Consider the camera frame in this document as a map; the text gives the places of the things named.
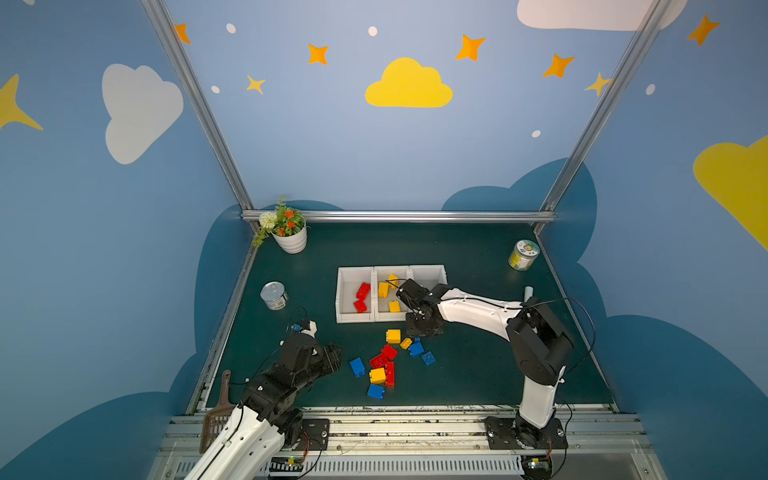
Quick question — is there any red long brick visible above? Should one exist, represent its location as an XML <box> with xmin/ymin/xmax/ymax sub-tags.
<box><xmin>384</xmin><ymin>361</ymin><xmax>395</xmax><ymax>388</ymax></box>
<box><xmin>356</xmin><ymin>282</ymin><xmax>371</xmax><ymax>301</ymax></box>

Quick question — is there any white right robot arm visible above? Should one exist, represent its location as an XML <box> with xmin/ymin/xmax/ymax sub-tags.
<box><xmin>396</xmin><ymin>279</ymin><xmax>574</xmax><ymax>430</ymax></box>

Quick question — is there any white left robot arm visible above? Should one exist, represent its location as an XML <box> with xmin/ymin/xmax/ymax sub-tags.
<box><xmin>186</xmin><ymin>331</ymin><xmax>343</xmax><ymax>479</ymax></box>

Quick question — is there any blue brick centre right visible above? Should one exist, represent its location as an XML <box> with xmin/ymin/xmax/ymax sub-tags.
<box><xmin>408</xmin><ymin>341</ymin><xmax>425</xmax><ymax>356</ymax></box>

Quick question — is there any blue brick left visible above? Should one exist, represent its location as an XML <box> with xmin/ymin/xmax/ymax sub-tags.
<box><xmin>350</xmin><ymin>358</ymin><xmax>366</xmax><ymax>378</ymax></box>

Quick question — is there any blue flat brick right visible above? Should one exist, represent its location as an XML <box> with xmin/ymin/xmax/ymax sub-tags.
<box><xmin>421</xmin><ymin>352</ymin><xmax>436</xmax><ymax>366</ymax></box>

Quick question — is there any red brick centre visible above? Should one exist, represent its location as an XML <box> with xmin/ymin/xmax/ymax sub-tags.
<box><xmin>370</xmin><ymin>344</ymin><xmax>398</xmax><ymax>369</ymax></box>

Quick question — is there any blue brick bottom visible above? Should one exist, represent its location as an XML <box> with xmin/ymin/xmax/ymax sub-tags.
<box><xmin>367</xmin><ymin>383</ymin><xmax>386</xmax><ymax>400</ymax></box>

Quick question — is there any white left bin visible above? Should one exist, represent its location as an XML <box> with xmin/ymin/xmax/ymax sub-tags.
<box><xmin>335</xmin><ymin>267</ymin><xmax>374</xmax><ymax>324</ymax></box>

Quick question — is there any silver tin can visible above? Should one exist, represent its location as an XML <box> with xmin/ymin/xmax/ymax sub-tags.
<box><xmin>260</xmin><ymin>281</ymin><xmax>288</xmax><ymax>311</ymax></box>

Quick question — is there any clear labelled plastic jar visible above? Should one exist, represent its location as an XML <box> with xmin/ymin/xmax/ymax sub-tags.
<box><xmin>508</xmin><ymin>240</ymin><xmax>541</xmax><ymax>271</ymax></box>

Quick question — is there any brown slotted scoop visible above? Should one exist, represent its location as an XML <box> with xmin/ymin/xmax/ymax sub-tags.
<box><xmin>199</xmin><ymin>370</ymin><xmax>235</xmax><ymax>454</ymax></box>

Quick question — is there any potted flower plant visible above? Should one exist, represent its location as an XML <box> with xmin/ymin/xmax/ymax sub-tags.
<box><xmin>252</xmin><ymin>196</ymin><xmax>308</xmax><ymax>254</ymax></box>

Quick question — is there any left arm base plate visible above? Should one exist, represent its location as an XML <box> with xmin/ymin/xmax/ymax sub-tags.
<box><xmin>284</xmin><ymin>418</ymin><xmax>330</xmax><ymax>451</ymax></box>

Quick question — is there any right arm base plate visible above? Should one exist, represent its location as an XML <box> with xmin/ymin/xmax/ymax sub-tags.
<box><xmin>483</xmin><ymin>415</ymin><xmax>568</xmax><ymax>451</ymax></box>

